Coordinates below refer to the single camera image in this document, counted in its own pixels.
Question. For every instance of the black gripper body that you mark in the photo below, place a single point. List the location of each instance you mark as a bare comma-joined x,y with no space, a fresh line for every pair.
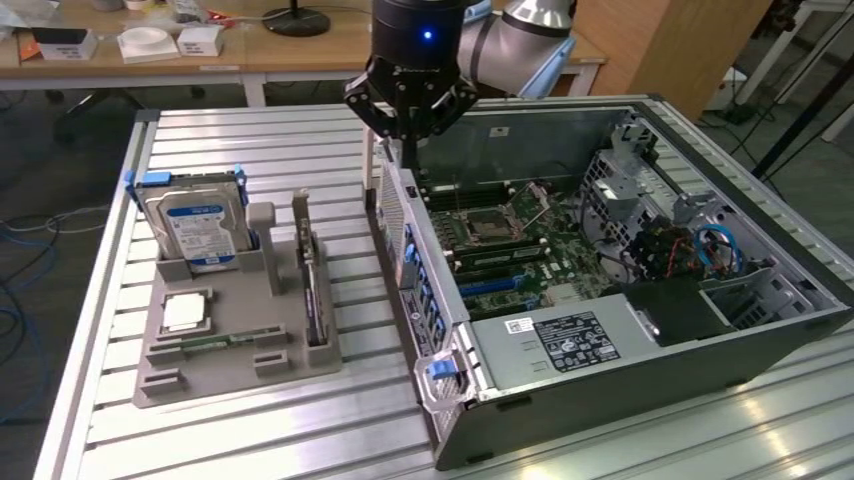
417,45

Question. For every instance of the graphics card with metal bracket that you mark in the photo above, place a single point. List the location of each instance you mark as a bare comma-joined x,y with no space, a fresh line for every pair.
313,280

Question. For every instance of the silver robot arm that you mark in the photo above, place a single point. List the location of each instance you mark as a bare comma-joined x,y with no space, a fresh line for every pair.
497,45

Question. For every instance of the wooden desk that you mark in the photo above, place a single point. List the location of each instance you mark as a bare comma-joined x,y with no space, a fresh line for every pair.
301,50

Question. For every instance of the black round lamp base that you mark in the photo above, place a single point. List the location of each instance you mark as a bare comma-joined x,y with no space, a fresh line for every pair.
297,24

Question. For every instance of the metal socket cover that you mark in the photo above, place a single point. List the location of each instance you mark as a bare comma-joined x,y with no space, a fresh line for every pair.
534,196

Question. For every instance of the CPU socket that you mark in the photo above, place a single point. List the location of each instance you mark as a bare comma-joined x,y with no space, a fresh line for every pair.
494,224

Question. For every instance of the metal disk bay cage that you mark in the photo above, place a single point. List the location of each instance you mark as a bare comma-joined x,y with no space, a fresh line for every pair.
621,165

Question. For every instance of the plain white box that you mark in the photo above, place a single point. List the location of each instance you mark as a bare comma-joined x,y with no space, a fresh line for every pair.
201,42

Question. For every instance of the black installed RAM stick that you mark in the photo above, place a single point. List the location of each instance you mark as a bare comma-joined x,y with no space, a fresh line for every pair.
501,256

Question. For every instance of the wooden cabinet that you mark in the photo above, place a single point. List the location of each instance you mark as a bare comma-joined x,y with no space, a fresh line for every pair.
668,50

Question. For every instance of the white square tray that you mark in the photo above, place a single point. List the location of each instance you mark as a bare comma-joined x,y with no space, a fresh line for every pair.
149,47

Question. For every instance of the hard disk with blue rails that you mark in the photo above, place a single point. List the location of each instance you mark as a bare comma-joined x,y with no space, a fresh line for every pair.
197,225

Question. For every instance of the green motherboard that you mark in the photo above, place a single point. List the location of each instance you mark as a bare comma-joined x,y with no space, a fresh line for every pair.
568,262

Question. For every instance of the long blue expansion slot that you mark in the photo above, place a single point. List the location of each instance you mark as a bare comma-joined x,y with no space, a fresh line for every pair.
490,287

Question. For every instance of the small silver heat sink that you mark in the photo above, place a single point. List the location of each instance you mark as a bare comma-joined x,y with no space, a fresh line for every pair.
568,296

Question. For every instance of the black chair base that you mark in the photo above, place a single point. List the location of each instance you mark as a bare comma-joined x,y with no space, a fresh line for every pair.
81,107

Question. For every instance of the white box with black top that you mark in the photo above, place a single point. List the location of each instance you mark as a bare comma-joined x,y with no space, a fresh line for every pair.
67,50

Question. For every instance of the grey parts rack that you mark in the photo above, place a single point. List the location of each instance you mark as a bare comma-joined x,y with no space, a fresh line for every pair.
228,310

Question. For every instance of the silver CPU chip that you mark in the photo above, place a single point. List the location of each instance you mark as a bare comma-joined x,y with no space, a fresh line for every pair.
186,314

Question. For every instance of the black stand pole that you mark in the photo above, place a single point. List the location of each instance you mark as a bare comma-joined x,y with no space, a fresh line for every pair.
801,100

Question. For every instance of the grey power supply unit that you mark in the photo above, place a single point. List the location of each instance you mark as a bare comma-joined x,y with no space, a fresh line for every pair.
508,360

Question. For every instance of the green RAM stick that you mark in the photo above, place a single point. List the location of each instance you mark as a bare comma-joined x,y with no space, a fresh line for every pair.
228,341

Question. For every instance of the blue case latch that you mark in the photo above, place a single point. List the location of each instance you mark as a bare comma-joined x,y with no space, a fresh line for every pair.
442,371

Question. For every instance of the open black PC case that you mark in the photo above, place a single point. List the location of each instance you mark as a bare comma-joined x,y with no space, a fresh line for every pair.
601,400

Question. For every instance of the white desk frame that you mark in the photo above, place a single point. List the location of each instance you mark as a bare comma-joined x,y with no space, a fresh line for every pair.
768,60

